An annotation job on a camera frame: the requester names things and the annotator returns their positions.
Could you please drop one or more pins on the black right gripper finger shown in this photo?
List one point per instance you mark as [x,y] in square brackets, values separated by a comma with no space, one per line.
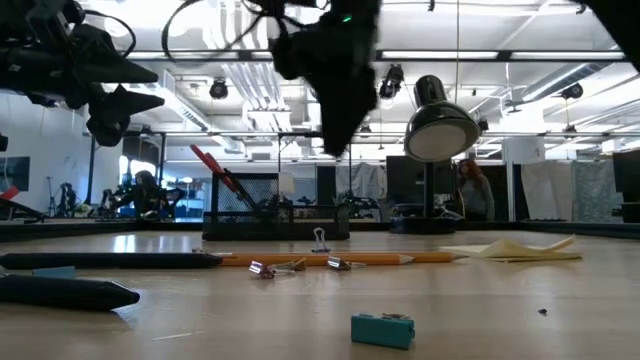
[345,125]

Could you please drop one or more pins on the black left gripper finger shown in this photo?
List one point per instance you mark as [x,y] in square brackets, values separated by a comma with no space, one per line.
[110,62]
[110,117]

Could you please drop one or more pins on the black mesh desk organizer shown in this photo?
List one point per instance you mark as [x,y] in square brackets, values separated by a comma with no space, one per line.
[275,230]

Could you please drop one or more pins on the small binder clip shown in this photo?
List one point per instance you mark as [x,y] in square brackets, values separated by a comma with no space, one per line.
[320,249]

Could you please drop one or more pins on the silver binder clip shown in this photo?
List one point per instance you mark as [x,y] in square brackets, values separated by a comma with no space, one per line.
[337,263]

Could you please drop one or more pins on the black pen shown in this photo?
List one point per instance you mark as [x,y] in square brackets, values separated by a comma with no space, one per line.
[60,292]
[100,261]

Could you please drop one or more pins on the pink binder clip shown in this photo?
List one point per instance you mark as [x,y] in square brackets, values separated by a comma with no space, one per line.
[262,270]

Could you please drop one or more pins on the yellow sticky note pad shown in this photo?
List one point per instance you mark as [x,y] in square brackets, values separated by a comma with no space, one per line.
[510,250]

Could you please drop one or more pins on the teal binder clip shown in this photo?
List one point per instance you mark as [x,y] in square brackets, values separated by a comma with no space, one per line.
[380,332]

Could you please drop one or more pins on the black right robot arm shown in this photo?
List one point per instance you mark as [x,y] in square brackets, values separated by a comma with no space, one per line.
[625,20]

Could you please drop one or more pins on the dark monitor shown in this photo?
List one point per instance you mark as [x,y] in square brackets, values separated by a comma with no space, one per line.
[405,175]

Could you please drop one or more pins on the person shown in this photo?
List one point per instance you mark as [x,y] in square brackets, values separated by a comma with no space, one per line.
[477,195]
[145,192]

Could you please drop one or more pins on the black desk lamp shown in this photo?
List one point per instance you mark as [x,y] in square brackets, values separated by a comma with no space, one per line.
[435,115]

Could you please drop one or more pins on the red tag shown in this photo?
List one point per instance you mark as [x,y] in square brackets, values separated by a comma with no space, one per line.
[9,193]

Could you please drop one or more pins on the white pillar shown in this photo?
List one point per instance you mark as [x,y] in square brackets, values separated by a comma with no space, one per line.
[522,150]

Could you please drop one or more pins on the light partition panel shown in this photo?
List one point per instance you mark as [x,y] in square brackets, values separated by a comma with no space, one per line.
[547,190]

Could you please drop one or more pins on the grey patterned panel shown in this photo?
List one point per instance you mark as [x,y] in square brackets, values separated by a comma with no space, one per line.
[592,192]

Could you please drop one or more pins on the black monitor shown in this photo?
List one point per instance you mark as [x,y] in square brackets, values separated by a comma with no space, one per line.
[627,180]

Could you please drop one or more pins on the black stand frame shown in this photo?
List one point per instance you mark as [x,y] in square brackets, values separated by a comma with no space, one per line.
[90,175]

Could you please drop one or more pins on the black overhead camera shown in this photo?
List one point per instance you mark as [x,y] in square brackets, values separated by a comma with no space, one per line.
[392,80]

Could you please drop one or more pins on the dark wall picture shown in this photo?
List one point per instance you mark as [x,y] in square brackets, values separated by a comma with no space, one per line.
[15,174]

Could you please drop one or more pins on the black table edge frame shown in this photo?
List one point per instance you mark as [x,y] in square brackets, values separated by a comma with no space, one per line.
[100,227]

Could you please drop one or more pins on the black hanging camera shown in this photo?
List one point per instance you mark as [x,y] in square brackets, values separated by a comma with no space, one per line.
[218,90]
[572,91]

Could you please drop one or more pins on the overhead frame light bar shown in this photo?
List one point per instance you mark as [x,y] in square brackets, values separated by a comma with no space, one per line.
[504,55]

